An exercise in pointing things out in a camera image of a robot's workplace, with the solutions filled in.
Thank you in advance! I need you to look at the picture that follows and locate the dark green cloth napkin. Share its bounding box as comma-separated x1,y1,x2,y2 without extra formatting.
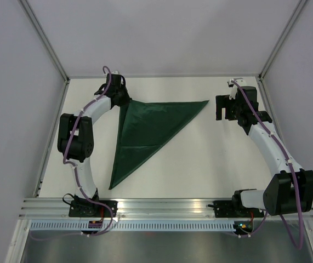
109,100,208,190

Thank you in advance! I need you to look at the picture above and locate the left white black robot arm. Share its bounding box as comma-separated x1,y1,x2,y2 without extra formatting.
57,71,131,217

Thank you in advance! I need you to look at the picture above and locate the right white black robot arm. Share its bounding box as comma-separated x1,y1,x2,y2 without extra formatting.
216,82,313,216

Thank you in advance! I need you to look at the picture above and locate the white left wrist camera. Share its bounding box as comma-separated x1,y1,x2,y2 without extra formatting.
111,71,126,85

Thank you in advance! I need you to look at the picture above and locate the right aluminium side rail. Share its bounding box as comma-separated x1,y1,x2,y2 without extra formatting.
256,76,276,125

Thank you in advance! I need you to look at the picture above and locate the aluminium side rail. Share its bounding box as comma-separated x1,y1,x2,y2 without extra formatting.
256,76,276,125
32,78,70,198

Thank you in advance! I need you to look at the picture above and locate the left aluminium side rail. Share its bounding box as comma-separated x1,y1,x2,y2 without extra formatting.
32,78,70,198

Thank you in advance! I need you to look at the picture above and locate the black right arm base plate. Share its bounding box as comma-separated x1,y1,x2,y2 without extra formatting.
207,200,264,219

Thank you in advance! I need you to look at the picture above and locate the left aluminium frame post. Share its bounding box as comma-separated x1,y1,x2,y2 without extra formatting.
18,0,70,84

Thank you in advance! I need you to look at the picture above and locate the aluminium frame post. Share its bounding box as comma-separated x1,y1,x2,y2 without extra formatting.
18,0,70,84
257,0,310,82

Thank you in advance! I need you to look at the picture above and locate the right aluminium frame post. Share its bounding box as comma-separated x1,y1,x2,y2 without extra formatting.
257,0,310,82

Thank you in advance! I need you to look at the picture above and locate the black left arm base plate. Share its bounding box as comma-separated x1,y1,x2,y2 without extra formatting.
69,199,118,218

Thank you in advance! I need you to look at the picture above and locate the white slotted cable duct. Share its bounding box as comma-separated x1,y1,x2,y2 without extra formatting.
30,220,235,232

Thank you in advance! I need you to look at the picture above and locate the aluminium front frame rail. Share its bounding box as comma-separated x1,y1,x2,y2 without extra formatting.
19,197,313,220

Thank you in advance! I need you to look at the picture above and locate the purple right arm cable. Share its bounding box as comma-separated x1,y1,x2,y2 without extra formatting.
234,78,304,250

